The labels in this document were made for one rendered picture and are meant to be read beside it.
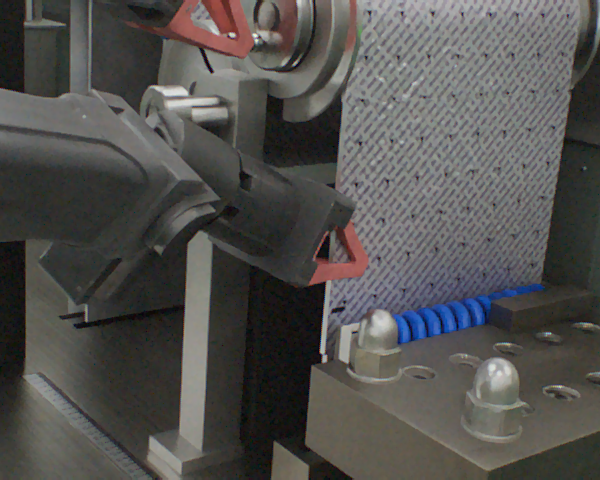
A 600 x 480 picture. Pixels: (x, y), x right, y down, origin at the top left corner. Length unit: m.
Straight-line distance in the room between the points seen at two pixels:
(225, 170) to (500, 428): 0.22
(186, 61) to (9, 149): 0.49
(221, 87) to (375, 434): 0.27
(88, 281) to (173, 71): 0.31
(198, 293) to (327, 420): 0.16
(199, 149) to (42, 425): 0.36
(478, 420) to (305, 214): 0.17
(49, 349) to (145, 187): 0.56
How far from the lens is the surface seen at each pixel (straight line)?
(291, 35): 0.70
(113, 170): 0.47
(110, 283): 0.64
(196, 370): 0.81
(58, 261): 0.63
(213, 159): 0.61
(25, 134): 0.40
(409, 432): 0.63
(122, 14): 0.69
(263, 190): 0.64
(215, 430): 0.82
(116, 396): 0.94
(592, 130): 0.96
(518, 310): 0.79
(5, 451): 0.85
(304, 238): 0.65
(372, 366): 0.67
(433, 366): 0.71
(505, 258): 0.86
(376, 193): 0.73
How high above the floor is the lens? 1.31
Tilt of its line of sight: 17 degrees down
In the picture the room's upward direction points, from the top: 4 degrees clockwise
